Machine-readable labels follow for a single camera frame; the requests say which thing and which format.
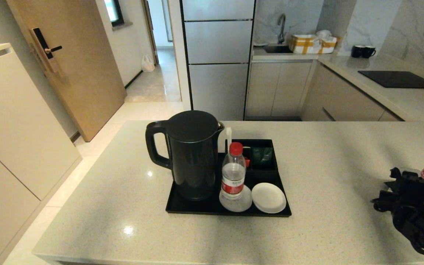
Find white plastic bag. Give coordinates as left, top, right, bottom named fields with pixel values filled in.
left=141, top=54, right=155, bottom=73

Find black electric kettle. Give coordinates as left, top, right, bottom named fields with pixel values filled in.
left=145, top=110, right=225, bottom=201

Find black serving tray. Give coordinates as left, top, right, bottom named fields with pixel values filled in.
left=165, top=139, right=292, bottom=217

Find dark kitchen sink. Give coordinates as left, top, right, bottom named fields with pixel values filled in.
left=264, top=44, right=293, bottom=54

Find beige kitchen base cabinets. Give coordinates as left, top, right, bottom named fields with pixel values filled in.
left=244, top=61, right=406, bottom=123

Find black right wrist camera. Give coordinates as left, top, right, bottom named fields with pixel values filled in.
left=389, top=167, right=413, bottom=181

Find silver refrigerator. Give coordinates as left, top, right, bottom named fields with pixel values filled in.
left=181, top=0, right=256, bottom=121

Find black gold door lock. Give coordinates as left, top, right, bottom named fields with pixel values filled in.
left=29, top=28, right=62, bottom=74

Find small yellow taped cardboard box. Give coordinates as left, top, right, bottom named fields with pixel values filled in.
left=319, top=36, right=339, bottom=55

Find black induction cooktop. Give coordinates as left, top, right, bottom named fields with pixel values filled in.
left=358, top=71, right=424, bottom=90

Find white tall cabinet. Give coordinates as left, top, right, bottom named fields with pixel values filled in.
left=0, top=43, right=82, bottom=265

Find chrome kitchen faucet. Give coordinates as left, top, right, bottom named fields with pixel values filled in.
left=277, top=14, right=287, bottom=45

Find round white coaster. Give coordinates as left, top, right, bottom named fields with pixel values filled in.
left=251, top=183, right=287, bottom=214
left=219, top=185, right=252, bottom=213

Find dark framed window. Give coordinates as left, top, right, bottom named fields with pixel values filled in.
left=103, top=0, right=124, bottom=28

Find large yellow taped cardboard box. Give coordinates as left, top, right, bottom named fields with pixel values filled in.
left=289, top=34, right=321, bottom=55

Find light wooden door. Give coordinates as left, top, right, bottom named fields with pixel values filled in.
left=6, top=0, right=127, bottom=143

